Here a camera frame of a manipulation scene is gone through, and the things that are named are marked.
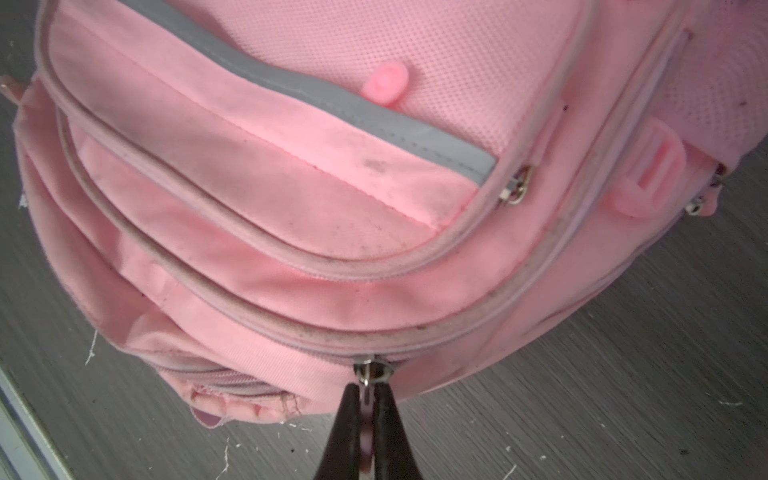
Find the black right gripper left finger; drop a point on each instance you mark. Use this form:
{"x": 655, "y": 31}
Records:
{"x": 342, "y": 453}

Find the pink student backpack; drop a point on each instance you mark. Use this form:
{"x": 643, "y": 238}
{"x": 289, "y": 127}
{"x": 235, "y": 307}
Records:
{"x": 258, "y": 197}

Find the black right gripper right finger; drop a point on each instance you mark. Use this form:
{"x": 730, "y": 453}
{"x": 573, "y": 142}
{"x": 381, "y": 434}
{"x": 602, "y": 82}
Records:
{"x": 393, "y": 458}

